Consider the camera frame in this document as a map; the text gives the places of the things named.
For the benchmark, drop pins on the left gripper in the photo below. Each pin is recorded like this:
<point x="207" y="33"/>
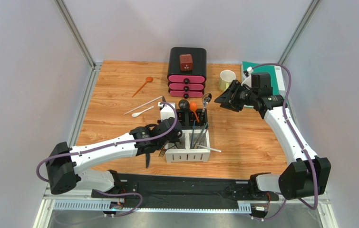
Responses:
<point x="175" y="139"/>

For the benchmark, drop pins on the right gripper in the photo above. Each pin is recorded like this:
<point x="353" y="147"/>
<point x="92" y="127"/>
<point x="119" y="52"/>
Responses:
<point x="231" y="98"/>

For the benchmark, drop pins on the steel spoon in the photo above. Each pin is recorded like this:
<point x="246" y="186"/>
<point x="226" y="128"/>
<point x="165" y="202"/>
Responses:
<point x="205" y="101"/>

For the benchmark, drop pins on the pale yellow mug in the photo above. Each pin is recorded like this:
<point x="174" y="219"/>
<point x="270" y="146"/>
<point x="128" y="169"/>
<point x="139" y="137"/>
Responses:
<point x="225" y="79"/>

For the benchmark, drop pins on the dark blue chopstick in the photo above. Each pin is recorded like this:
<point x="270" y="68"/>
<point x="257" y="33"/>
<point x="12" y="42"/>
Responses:
<point x="192" y="134"/>

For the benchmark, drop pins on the small white plastic spoon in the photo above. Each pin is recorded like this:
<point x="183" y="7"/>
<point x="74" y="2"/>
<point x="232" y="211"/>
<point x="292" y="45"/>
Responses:
<point x="141" y="112"/>

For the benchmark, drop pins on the teal chopstick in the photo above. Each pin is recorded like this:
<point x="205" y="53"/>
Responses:
<point x="203" y="134"/>

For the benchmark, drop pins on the white slotted utensil caddy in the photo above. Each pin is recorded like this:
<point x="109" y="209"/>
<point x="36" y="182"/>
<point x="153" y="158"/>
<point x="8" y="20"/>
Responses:
<point x="184" y="153"/>

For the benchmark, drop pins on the steel table knife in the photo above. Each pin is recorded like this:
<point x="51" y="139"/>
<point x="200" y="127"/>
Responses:
<point x="148" y="159"/>

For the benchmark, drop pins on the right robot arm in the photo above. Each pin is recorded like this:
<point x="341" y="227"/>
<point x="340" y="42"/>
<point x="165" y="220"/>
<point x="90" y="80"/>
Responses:
<point x="306" y="174"/>

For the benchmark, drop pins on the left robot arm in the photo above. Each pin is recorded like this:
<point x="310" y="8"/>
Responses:
<point x="70" y="167"/>

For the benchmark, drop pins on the black ladle spoon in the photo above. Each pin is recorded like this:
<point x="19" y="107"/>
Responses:
<point x="184" y="105"/>

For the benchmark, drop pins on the black utensil caddy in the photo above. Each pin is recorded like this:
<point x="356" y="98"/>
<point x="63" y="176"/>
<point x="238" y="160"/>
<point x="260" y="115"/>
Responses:
<point x="188" y="120"/>

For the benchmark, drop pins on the white orange chopstick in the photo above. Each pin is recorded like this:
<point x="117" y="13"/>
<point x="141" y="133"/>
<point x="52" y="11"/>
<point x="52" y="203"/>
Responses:
<point x="153" y="100"/>

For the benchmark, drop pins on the black pink drawer cabinet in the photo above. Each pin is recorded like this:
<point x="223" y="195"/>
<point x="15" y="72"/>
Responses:
<point x="187" y="84"/>

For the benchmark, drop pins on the black plastic fork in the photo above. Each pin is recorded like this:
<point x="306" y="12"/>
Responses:
<point x="163" y="151"/>

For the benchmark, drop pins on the silver metal chopstick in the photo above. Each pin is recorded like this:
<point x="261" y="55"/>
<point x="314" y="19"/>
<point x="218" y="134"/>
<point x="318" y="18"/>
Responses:
<point x="200" y="134"/>

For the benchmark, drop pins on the white plastic chopstick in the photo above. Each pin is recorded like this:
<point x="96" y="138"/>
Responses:
<point x="208" y="148"/>

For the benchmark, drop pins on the brown cube box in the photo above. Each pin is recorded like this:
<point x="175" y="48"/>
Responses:
<point x="186" y="62"/>

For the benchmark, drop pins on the green folder binder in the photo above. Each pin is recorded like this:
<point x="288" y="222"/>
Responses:
<point x="277" y="80"/>

